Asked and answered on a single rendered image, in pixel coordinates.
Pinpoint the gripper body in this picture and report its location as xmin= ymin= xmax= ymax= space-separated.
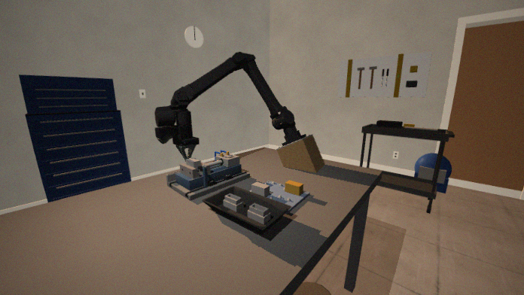
xmin=172 ymin=124 xmax=200 ymax=146

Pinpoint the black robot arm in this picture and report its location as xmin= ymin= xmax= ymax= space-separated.
xmin=154 ymin=52 xmax=306 ymax=146

